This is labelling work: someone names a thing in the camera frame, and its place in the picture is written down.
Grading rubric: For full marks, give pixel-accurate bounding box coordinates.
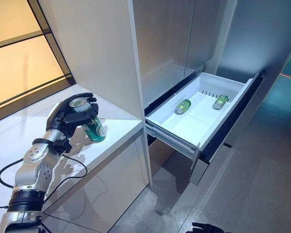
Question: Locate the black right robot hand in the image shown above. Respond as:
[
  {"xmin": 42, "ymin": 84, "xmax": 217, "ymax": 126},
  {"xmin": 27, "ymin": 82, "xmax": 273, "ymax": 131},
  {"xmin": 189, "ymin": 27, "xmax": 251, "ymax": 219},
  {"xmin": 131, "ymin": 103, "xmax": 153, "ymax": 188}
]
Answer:
[{"xmin": 192, "ymin": 221, "xmax": 225, "ymax": 233}]

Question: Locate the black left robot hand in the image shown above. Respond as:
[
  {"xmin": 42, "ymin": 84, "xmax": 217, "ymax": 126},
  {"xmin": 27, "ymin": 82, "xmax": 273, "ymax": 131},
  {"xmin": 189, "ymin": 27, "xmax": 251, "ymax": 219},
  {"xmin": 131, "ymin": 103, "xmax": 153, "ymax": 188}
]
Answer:
[{"xmin": 46, "ymin": 92, "xmax": 99, "ymax": 141}]

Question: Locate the green drink can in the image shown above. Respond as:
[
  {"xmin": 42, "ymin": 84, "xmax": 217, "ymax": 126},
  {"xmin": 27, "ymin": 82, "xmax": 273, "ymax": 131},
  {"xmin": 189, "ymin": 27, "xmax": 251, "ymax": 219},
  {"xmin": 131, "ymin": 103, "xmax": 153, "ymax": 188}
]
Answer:
[
  {"xmin": 69, "ymin": 97, "xmax": 108, "ymax": 143},
  {"xmin": 175, "ymin": 99, "xmax": 193, "ymax": 115},
  {"xmin": 212, "ymin": 94, "xmax": 229, "ymax": 110}
]

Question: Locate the white fridge drawer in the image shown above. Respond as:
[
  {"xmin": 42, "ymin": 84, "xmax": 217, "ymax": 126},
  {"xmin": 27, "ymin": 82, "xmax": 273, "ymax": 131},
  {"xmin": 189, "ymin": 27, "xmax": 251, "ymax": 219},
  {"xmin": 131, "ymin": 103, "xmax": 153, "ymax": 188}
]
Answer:
[{"xmin": 145, "ymin": 71, "xmax": 264, "ymax": 164}]

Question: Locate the stainless steel fridge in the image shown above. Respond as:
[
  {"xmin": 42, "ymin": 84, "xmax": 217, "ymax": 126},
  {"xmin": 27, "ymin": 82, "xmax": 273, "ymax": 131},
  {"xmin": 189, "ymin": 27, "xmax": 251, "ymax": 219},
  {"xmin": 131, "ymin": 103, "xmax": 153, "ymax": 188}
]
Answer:
[{"xmin": 132, "ymin": 0, "xmax": 264, "ymax": 187}]

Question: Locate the white counter cabinet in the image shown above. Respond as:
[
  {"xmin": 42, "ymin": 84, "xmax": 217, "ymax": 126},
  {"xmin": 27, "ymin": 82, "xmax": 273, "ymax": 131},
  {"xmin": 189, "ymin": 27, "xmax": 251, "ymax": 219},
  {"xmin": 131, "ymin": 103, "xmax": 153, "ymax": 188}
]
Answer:
[{"xmin": 0, "ymin": 83, "xmax": 150, "ymax": 233}]

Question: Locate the white tall cabinet panel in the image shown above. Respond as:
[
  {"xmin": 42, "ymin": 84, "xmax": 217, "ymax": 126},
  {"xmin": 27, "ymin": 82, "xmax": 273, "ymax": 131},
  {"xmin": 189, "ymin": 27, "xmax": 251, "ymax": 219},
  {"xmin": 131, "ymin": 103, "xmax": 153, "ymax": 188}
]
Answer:
[{"xmin": 38, "ymin": 0, "xmax": 153, "ymax": 187}]

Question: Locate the black framed glass partition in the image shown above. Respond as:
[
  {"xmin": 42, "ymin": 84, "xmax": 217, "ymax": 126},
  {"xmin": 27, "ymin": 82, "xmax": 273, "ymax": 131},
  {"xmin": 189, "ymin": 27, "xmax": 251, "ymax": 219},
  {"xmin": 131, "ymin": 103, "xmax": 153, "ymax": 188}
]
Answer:
[{"xmin": 0, "ymin": 0, "xmax": 76, "ymax": 125}]

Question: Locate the grey tall side cabinet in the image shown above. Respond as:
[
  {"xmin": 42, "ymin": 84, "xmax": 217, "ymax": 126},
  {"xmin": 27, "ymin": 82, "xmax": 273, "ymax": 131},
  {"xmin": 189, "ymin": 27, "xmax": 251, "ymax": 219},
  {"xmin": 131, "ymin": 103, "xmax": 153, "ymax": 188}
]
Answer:
[{"xmin": 208, "ymin": 0, "xmax": 291, "ymax": 148}]

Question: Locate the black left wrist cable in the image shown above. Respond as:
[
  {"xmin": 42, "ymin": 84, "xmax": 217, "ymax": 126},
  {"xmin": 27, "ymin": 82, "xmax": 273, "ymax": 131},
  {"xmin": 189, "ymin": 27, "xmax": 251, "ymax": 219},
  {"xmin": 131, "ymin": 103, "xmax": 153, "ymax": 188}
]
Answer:
[{"xmin": 0, "ymin": 152, "xmax": 88, "ymax": 210}]

